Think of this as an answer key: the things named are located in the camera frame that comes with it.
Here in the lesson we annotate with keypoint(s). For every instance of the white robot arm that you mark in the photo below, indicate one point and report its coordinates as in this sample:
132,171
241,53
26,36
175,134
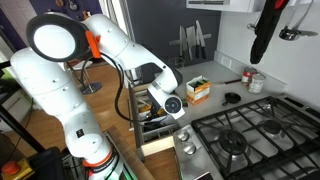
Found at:
55,38

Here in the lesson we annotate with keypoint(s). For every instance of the green mint tea packet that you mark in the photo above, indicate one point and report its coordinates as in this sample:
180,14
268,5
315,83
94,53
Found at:
184,102

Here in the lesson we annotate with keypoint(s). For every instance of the orange tea box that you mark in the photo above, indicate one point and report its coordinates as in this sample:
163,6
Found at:
198,90

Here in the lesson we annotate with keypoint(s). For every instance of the open utensil drawer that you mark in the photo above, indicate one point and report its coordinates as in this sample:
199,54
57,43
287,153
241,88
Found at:
154,132

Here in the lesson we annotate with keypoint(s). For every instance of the small black cast-iron pan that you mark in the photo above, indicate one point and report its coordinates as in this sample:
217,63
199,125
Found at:
232,98

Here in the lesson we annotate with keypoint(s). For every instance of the red label can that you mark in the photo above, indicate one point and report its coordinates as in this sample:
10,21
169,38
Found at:
247,74

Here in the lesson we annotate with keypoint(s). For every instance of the white label can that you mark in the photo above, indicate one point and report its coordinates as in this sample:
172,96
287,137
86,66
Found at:
256,85

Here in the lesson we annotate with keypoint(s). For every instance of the white upper cabinet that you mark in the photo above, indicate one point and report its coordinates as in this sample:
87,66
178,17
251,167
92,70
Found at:
246,6

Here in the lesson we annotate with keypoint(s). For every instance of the gas stove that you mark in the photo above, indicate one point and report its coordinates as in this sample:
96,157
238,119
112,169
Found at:
267,139

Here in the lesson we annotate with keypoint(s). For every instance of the hanging metal ladle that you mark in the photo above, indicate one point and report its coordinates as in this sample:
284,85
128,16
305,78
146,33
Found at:
293,33

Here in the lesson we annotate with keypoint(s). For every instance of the red emergency stop button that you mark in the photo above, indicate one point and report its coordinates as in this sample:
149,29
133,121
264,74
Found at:
10,168

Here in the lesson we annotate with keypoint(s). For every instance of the white wall outlet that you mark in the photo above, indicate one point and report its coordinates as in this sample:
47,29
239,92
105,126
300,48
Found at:
225,61

